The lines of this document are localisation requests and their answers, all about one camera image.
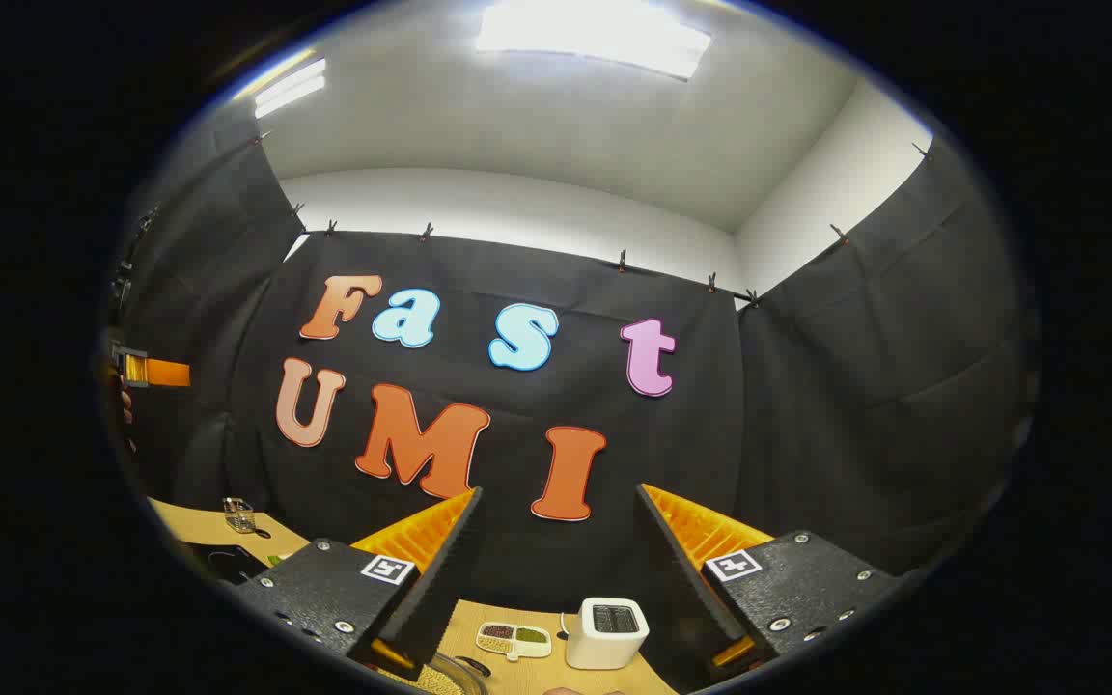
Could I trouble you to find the white divided dish of beans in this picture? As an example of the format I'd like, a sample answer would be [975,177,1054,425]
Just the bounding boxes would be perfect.
[475,622,553,663]

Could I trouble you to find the white toaster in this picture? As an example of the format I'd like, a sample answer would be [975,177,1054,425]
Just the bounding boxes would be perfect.
[564,597,651,671]

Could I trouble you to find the large ceiling light panel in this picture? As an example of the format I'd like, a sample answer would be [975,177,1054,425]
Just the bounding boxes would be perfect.
[475,0,713,81]

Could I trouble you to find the narrow ceiling light panel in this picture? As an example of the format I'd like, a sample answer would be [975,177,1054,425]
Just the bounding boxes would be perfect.
[252,58,328,120]

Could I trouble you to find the row of black clips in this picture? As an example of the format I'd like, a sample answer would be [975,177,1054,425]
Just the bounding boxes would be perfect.
[247,130,935,310]

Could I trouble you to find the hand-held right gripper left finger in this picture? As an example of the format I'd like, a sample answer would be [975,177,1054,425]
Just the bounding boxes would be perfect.
[233,487,485,681]

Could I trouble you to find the steel pot with soybeans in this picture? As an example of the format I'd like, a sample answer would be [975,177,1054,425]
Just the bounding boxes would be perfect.
[409,652,492,695]

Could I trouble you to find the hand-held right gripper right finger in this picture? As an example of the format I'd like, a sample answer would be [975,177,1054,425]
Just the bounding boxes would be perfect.
[633,483,904,681]

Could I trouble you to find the black induction cooktop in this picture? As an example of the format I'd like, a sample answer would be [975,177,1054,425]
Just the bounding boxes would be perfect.
[184,542,275,586]

